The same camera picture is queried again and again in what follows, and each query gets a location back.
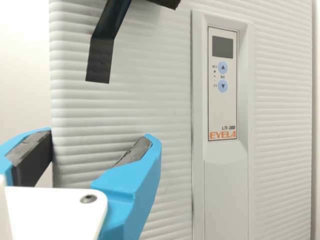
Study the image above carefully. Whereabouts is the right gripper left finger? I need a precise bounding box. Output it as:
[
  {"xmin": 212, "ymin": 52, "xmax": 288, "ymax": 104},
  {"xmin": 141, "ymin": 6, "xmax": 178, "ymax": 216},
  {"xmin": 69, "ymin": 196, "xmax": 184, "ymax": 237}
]
[{"xmin": 0, "ymin": 127, "xmax": 53, "ymax": 188}]

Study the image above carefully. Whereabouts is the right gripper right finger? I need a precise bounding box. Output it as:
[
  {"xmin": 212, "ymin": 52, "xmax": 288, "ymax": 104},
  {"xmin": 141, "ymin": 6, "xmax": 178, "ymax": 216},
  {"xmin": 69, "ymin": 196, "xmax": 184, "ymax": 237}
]
[{"xmin": 90, "ymin": 133, "xmax": 162, "ymax": 240}]

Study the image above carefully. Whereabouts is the incubator door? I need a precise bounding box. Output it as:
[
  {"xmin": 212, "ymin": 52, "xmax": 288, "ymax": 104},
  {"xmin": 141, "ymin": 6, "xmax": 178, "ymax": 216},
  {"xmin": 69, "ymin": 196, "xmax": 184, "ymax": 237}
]
[{"xmin": 48, "ymin": 0, "xmax": 313, "ymax": 240}]

